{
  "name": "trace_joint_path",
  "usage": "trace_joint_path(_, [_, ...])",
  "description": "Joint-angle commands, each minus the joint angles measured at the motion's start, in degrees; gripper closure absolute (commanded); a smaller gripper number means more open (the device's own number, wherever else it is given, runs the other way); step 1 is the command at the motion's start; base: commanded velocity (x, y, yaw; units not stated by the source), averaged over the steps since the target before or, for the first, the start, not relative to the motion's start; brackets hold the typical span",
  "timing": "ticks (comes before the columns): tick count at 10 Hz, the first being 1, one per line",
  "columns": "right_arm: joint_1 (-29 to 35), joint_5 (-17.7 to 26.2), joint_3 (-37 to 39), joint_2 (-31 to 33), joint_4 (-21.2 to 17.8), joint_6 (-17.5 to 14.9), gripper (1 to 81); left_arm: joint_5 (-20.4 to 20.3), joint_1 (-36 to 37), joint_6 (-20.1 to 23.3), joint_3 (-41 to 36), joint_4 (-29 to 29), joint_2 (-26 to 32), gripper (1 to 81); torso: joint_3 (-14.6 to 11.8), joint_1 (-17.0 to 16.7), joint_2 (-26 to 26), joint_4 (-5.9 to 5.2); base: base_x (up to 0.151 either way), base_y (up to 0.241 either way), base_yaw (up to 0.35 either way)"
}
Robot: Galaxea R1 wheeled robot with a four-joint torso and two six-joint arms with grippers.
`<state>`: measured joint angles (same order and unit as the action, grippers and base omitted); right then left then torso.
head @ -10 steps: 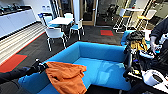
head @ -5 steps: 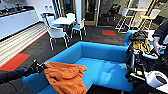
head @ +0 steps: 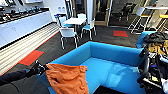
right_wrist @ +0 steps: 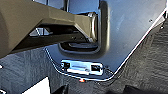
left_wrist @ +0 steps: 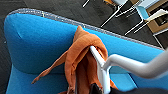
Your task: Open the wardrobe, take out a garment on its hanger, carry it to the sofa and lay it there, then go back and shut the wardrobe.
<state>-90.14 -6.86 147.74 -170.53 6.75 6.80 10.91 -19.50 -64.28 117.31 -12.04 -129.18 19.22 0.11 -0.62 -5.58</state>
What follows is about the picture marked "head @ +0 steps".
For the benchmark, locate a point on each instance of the white kitchen counter cabinets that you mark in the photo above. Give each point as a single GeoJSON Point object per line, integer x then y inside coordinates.
{"type": "Point", "coordinates": [23, 26]}

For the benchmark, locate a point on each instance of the white square table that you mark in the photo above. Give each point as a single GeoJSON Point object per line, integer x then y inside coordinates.
{"type": "Point", "coordinates": [75, 21]}

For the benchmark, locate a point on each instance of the white chair blue seat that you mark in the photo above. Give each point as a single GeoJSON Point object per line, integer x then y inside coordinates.
{"type": "Point", "coordinates": [89, 26]}

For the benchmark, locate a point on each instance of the large blue sofa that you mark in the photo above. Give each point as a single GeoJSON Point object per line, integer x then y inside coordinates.
{"type": "Point", "coordinates": [110, 63]}

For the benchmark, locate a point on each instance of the dark glass door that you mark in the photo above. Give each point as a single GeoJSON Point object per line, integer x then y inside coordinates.
{"type": "Point", "coordinates": [79, 8]}

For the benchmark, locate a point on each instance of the wood framed glass door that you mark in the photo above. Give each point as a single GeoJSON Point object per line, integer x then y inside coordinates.
{"type": "Point", "coordinates": [101, 11]}

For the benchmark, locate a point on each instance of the black office chair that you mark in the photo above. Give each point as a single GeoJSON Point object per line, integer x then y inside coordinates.
{"type": "Point", "coordinates": [126, 10]}

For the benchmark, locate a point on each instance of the small blue sofa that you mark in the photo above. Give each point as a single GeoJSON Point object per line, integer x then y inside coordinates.
{"type": "Point", "coordinates": [145, 38]}

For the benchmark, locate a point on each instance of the white stool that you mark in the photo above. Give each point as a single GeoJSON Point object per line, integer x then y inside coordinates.
{"type": "Point", "coordinates": [137, 18]}

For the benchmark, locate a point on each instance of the black bag pile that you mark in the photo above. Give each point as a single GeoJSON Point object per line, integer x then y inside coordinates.
{"type": "Point", "coordinates": [155, 37]}

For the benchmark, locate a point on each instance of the white high table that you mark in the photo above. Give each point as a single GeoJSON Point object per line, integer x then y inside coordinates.
{"type": "Point", "coordinates": [156, 7]}

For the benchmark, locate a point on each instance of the yellow stool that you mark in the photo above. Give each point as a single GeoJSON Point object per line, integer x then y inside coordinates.
{"type": "Point", "coordinates": [163, 21]}

